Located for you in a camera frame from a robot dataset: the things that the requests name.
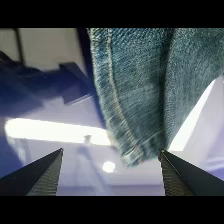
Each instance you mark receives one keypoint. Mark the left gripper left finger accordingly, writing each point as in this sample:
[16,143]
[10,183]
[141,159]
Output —
[36,175]

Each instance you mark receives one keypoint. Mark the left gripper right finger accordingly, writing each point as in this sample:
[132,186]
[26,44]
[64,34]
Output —
[186,176]

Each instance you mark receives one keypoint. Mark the blue jeans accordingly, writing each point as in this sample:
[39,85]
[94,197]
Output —
[143,90]

